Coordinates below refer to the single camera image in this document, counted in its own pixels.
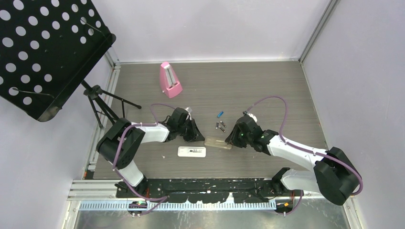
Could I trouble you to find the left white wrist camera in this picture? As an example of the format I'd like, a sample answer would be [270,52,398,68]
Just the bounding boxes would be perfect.
[185,107,192,120]

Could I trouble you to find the white remote control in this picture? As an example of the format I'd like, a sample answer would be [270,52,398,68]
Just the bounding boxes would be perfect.
[177,146,206,158]

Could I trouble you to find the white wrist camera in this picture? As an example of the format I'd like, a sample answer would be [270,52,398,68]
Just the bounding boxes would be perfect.
[185,107,192,120]
[243,111,257,122]

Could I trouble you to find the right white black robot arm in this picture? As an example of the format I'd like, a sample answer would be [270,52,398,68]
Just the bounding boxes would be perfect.
[225,115,361,206]

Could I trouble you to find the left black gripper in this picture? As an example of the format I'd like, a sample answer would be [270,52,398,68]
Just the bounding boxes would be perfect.
[177,118,205,143]

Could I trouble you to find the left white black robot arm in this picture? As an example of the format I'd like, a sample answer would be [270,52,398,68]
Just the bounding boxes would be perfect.
[96,107,205,198]

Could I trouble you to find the pink metronome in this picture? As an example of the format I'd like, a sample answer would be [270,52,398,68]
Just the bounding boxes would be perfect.
[160,62,183,98]

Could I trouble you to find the black tripod stand legs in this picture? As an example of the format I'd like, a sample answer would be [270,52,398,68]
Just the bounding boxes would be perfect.
[81,81,142,129]

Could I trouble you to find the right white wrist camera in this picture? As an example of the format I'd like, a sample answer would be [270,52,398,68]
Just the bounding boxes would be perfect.
[243,111,257,122]

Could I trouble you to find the black perforated music stand desk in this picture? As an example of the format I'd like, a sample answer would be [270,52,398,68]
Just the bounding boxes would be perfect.
[0,0,116,122]

